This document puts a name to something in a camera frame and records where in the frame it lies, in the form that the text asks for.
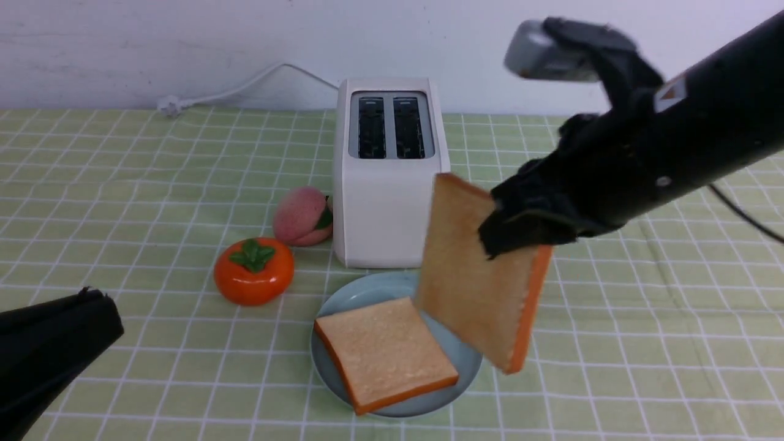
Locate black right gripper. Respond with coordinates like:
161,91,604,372
478,86,711,260

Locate toast slice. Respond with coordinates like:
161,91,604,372
415,173,552,375
314,296,460,416

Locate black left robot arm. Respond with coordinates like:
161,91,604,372
1,287,125,440

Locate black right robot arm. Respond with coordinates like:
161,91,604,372
478,12,783,258

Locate white two-slot toaster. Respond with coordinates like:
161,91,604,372
331,77,451,268

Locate light blue round plate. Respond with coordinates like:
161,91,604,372
310,271,482,420

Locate green checkered tablecloth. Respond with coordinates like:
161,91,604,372
1,108,783,440

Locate pink peach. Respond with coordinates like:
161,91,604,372
273,186,333,247

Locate orange persimmon with green leaf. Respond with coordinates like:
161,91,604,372
213,237,296,306

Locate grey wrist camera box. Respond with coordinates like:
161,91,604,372
503,20,600,83

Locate white toaster power cord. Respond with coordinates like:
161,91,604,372
157,62,341,118

